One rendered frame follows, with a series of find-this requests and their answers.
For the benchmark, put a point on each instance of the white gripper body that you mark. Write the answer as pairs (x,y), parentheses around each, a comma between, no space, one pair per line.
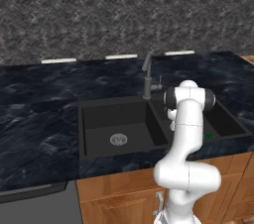
(171,115)

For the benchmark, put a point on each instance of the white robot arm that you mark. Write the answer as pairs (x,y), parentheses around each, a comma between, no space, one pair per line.
(185,175)

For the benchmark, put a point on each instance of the grey sink tap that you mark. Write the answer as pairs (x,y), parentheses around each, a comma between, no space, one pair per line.
(147,79)

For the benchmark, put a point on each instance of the green sponge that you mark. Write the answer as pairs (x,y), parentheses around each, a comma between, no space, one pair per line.
(209,136)

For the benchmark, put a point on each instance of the black double sink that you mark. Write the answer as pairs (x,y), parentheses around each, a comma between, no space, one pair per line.
(119,115)

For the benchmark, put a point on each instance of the silver sink drain strainer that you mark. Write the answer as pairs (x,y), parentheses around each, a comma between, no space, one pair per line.
(118,139)

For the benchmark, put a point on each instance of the wooden cabinet door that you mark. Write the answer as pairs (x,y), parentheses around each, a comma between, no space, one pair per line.
(215,206)
(122,209)

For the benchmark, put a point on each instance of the wooden corner cabinet run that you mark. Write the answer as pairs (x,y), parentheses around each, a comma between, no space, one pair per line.
(246,188)

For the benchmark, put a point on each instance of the wooden false drawer front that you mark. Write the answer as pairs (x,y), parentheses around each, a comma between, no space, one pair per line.
(228,163)
(115,185)

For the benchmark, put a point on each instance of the grey dishwasher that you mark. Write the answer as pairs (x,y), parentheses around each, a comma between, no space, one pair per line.
(36,204)

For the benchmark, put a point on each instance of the white wall outlet strip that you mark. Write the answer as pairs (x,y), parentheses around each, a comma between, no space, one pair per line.
(59,60)
(121,56)
(180,53)

